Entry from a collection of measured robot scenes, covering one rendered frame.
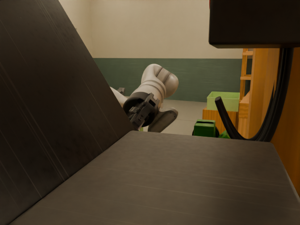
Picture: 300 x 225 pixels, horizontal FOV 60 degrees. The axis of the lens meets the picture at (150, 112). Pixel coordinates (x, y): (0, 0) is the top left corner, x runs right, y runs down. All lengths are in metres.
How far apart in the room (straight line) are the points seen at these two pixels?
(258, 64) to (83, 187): 0.80
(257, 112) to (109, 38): 8.23
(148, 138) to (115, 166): 0.09
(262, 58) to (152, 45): 7.35
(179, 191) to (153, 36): 8.02
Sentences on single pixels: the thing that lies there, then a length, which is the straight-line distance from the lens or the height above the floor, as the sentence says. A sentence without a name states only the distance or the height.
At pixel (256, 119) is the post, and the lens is 0.97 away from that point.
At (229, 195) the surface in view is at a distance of 0.20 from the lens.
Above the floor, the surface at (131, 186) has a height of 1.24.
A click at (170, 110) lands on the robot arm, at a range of 0.58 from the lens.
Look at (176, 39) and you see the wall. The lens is 7.91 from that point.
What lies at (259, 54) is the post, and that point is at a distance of 0.94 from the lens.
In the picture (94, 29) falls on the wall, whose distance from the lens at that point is 9.35.
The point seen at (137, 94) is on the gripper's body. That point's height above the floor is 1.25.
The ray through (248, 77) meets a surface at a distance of 6.81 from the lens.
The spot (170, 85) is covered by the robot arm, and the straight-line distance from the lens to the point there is 0.71.
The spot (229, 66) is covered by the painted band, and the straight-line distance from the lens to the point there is 7.50.
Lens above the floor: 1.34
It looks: 12 degrees down
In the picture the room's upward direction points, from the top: straight up
